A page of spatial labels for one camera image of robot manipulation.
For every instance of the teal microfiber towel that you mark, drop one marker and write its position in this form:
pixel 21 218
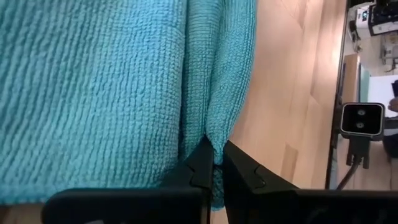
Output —
pixel 109 93

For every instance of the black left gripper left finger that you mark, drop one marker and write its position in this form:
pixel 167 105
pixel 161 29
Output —
pixel 192 177

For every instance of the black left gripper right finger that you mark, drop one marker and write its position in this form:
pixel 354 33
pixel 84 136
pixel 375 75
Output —
pixel 245 180

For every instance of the white office machine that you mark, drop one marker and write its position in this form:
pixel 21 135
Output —
pixel 377 17

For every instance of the black metal table frame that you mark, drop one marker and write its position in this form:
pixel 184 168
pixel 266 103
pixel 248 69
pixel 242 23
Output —
pixel 337 93

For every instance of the person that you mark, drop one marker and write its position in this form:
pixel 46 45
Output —
pixel 391 140

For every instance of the grey table-level camera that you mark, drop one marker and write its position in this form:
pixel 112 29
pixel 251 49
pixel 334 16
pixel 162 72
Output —
pixel 362 119

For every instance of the person's hand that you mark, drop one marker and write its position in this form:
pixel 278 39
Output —
pixel 393 104

